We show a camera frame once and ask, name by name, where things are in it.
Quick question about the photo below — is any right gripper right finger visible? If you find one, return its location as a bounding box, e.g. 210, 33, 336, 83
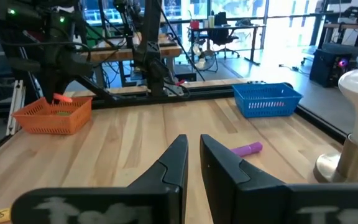
199, 133, 358, 224

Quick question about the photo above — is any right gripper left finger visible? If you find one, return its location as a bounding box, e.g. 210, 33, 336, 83
10, 133, 189, 224

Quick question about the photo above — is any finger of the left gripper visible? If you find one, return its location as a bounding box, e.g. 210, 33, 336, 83
6, 57, 54, 102
49, 58, 94, 103

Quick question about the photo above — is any slim pink highlighter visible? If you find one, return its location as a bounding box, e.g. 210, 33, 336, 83
52, 93, 74, 104

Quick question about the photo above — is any fat purple highlighter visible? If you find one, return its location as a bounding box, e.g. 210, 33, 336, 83
230, 141, 264, 157

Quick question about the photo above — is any white marker black cap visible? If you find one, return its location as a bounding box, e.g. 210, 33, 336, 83
247, 101, 269, 110

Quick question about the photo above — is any silver aluminium extrusion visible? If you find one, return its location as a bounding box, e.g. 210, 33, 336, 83
6, 79, 26, 136

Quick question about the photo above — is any wooden workbench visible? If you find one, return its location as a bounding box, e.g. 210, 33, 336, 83
84, 32, 183, 63

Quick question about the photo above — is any orange plastic basket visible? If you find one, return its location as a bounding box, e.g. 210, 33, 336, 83
12, 96, 93, 136

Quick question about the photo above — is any blue plastic basket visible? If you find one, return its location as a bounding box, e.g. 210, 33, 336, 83
231, 82, 303, 119

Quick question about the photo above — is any floor fan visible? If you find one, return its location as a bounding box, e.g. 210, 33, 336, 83
193, 49, 219, 74

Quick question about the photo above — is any black computer case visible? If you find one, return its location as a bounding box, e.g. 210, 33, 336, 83
308, 49, 353, 88

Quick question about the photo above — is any black office chair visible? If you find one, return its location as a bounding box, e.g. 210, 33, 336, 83
208, 11, 241, 60

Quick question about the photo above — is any black desk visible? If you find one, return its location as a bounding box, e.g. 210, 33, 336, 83
187, 24, 267, 67

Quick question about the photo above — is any long workbench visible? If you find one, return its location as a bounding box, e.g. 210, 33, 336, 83
321, 21, 358, 62

